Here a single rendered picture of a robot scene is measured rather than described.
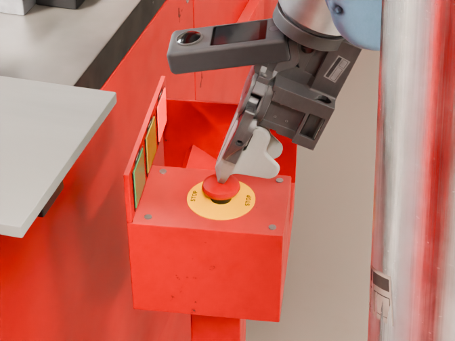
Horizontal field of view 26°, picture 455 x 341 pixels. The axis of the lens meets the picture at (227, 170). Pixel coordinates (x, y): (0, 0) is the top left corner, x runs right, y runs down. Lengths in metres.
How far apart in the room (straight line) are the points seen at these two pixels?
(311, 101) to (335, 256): 1.29
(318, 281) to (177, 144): 0.99
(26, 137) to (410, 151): 0.40
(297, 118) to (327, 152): 1.57
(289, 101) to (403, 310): 0.51
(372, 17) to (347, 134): 1.85
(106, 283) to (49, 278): 0.20
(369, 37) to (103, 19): 0.51
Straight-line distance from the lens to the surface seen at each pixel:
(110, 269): 1.27
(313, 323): 2.03
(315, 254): 2.19
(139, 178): 1.02
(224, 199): 1.01
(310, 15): 0.87
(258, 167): 0.98
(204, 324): 1.18
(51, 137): 0.74
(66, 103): 0.78
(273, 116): 0.94
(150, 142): 1.06
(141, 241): 1.02
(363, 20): 0.74
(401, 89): 0.41
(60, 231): 1.09
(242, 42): 0.91
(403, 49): 0.40
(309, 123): 0.94
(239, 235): 1.00
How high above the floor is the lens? 1.40
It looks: 35 degrees down
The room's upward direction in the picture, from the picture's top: straight up
